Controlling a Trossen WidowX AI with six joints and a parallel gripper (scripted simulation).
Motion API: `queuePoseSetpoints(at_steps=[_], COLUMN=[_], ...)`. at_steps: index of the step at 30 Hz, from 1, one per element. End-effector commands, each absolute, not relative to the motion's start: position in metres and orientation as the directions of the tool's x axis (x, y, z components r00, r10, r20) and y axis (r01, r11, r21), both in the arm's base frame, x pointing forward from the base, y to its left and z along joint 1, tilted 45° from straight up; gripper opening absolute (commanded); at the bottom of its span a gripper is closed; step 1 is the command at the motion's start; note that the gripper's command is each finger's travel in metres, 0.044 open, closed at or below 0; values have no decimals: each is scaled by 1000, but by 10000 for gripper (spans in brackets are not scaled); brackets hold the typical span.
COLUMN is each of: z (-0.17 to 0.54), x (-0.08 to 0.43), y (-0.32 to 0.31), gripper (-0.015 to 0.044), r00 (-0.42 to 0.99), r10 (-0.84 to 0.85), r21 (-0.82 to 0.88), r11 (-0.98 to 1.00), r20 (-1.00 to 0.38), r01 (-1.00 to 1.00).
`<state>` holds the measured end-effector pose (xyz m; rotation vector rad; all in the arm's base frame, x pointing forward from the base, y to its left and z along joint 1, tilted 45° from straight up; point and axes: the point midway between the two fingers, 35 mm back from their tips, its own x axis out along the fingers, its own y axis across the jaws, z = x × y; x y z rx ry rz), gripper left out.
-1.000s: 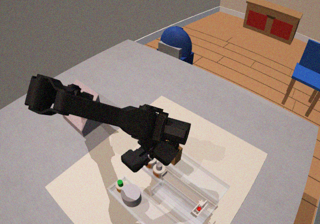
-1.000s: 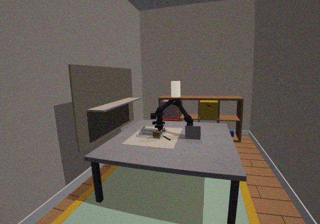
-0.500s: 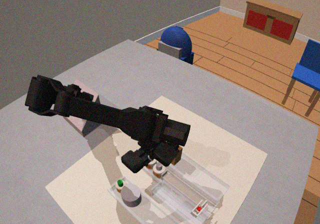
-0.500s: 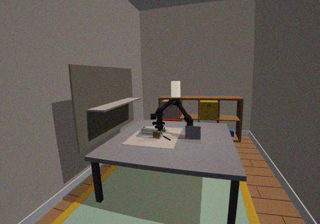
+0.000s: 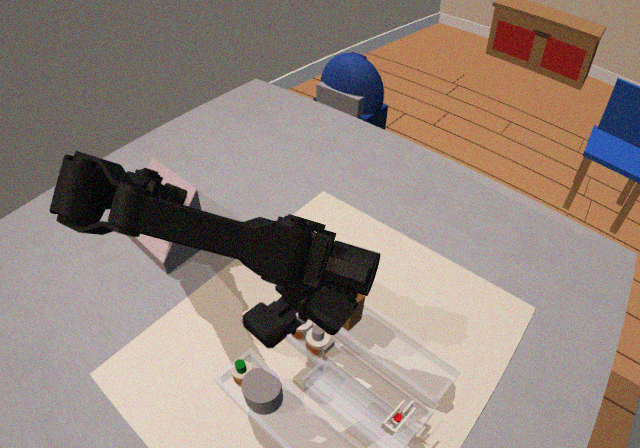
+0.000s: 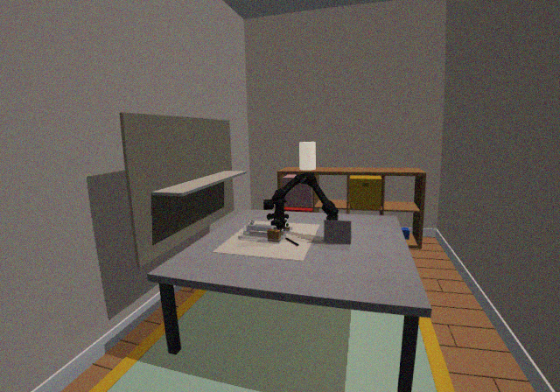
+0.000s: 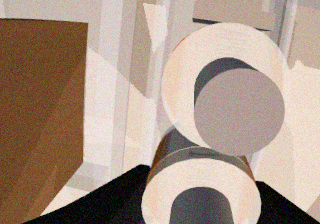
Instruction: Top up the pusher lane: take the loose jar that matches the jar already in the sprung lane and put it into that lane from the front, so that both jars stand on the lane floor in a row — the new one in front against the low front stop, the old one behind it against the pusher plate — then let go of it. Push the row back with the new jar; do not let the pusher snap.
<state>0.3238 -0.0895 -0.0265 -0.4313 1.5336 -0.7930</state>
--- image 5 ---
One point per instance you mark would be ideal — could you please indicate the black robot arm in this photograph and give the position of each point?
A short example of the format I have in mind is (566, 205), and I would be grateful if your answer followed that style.
(286, 252)

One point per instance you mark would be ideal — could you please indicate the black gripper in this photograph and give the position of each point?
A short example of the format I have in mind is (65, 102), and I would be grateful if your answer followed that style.
(271, 324)

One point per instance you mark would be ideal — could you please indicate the grey cylinder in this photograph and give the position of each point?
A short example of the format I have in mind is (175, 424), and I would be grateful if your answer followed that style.
(262, 390)

